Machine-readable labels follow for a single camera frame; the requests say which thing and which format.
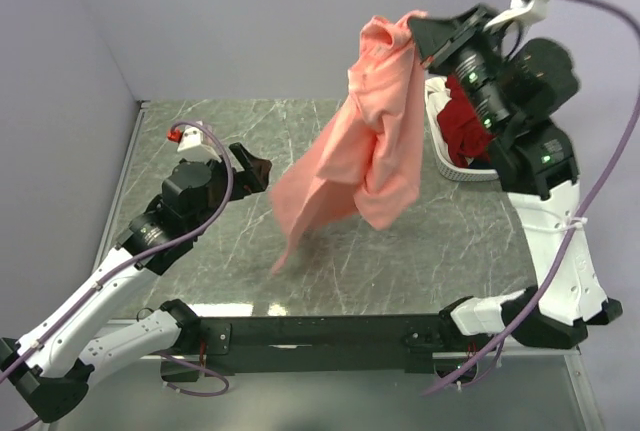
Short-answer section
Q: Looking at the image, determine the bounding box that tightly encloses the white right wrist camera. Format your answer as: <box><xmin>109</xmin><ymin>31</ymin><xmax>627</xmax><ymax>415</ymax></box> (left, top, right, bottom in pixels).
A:
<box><xmin>484</xmin><ymin>0</ymin><xmax>550</xmax><ymax>32</ymax></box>

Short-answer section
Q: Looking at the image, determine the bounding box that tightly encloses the aluminium rail frame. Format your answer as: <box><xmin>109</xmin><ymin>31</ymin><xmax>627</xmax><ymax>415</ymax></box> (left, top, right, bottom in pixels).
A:
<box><xmin>29</xmin><ymin>99</ymin><xmax>609</xmax><ymax>431</ymax></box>

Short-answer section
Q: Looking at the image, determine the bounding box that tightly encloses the white t-shirt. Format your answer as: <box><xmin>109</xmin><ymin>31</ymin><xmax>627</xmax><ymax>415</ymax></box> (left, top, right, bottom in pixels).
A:
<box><xmin>425</xmin><ymin>77</ymin><xmax>450</xmax><ymax>117</ymax></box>

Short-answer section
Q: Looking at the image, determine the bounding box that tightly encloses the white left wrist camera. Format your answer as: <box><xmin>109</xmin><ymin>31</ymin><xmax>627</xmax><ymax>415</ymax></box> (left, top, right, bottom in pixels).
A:
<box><xmin>167</xmin><ymin>126</ymin><xmax>219</xmax><ymax>162</ymax></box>

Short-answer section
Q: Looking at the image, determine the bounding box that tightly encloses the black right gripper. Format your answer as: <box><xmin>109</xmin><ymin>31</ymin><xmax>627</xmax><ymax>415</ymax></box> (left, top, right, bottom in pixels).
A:
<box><xmin>406</xmin><ymin>3</ymin><xmax>507</xmax><ymax>133</ymax></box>

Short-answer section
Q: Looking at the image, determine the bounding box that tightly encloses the red t-shirt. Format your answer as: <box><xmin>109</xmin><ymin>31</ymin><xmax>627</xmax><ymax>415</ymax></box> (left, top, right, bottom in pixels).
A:
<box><xmin>437</xmin><ymin>75</ymin><xmax>493</xmax><ymax>170</ymax></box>

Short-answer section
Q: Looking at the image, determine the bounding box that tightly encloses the salmon pink t-shirt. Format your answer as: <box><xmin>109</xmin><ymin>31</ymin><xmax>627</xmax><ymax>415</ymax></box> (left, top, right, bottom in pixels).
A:
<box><xmin>270</xmin><ymin>11</ymin><xmax>427</xmax><ymax>271</ymax></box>

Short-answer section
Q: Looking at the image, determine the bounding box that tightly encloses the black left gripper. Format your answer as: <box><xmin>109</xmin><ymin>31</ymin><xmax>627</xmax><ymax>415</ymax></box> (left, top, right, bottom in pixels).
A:
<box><xmin>191</xmin><ymin>141</ymin><xmax>271</xmax><ymax>236</ymax></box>

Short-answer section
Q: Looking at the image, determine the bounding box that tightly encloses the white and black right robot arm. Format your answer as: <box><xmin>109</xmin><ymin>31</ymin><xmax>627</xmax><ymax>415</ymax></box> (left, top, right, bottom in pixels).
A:
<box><xmin>408</xmin><ymin>5</ymin><xmax>623</xmax><ymax>350</ymax></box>

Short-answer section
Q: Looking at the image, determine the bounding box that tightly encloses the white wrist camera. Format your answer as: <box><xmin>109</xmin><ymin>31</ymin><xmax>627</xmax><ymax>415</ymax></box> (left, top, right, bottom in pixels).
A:
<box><xmin>484</xmin><ymin>0</ymin><xmax>550</xmax><ymax>32</ymax></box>
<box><xmin>167</xmin><ymin>126</ymin><xmax>219</xmax><ymax>162</ymax></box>

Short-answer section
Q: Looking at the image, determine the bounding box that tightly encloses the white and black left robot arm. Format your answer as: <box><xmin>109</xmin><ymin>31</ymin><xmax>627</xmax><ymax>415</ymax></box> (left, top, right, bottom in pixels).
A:
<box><xmin>1</xmin><ymin>143</ymin><xmax>272</xmax><ymax>423</ymax></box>

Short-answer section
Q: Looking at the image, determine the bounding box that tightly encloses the white laundry basket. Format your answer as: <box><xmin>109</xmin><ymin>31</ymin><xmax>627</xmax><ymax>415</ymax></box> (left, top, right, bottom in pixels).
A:
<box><xmin>424</xmin><ymin>78</ymin><xmax>501</xmax><ymax>183</ymax></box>

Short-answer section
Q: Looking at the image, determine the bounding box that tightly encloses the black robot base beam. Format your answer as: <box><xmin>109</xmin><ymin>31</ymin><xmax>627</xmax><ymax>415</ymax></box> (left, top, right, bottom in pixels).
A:
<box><xmin>170</xmin><ymin>314</ymin><xmax>490</xmax><ymax>375</ymax></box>

